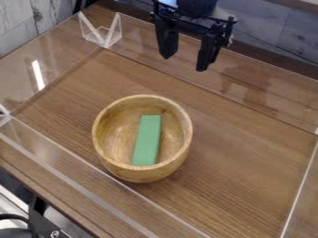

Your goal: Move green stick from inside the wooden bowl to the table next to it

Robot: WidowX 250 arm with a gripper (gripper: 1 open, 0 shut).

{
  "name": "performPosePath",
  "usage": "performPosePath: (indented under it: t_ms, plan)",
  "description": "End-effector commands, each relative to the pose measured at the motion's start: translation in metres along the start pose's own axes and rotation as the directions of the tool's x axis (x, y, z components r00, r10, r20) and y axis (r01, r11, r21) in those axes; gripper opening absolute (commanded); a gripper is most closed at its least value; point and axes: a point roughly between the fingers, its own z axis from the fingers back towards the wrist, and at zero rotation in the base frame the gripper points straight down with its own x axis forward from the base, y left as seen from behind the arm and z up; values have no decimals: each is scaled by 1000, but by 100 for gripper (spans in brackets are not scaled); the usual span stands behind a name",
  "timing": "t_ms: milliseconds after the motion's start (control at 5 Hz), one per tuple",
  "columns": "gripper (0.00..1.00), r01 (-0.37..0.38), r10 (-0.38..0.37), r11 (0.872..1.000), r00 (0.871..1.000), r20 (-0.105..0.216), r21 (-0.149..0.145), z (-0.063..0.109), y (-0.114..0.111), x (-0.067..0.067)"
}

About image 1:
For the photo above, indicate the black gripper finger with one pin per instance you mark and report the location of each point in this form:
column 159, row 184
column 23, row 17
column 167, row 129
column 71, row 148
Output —
column 208, row 51
column 167, row 38

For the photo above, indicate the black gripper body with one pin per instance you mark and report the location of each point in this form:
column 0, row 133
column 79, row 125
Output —
column 196, row 17

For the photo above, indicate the wooden bowl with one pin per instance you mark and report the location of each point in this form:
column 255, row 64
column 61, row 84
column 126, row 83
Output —
column 114, row 136

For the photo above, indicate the green foam stick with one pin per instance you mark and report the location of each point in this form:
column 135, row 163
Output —
column 146, row 148

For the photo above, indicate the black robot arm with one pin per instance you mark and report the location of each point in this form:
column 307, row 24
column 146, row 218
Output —
column 198, row 17

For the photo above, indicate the clear acrylic corner bracket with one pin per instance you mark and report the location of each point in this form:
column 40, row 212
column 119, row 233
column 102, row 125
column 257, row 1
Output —
column 100, row 36

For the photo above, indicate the clear acrylic barrier wall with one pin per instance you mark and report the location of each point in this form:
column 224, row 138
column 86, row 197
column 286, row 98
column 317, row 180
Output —
column 247, row 183

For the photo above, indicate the black table leg bracket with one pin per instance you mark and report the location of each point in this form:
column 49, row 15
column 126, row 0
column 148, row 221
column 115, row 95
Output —
column 43, row 226

